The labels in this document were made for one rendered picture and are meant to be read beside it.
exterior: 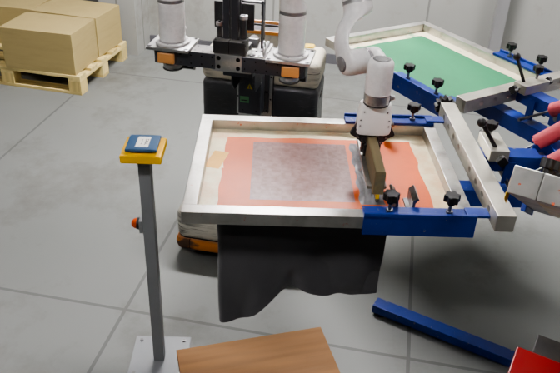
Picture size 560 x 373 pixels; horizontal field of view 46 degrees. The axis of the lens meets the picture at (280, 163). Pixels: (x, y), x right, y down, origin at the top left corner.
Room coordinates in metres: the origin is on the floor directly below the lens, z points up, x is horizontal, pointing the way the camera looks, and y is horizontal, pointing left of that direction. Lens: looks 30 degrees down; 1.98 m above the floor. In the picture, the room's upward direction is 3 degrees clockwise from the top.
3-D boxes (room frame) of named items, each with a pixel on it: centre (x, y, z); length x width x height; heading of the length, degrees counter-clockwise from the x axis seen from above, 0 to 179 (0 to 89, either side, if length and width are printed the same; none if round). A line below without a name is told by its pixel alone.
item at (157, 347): (1.83, 0.44, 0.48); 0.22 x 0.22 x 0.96; 1
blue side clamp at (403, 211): (1.45, -0.38, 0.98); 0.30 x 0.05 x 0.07; 91
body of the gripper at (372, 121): (1.73, -0.27, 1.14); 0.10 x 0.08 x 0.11; 91
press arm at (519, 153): (1.73, -0.69, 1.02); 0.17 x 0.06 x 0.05; 91
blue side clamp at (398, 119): (2.00, -0.36, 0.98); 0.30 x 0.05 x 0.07; 91
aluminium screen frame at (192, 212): (1.72, -0.13, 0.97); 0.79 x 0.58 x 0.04; 91
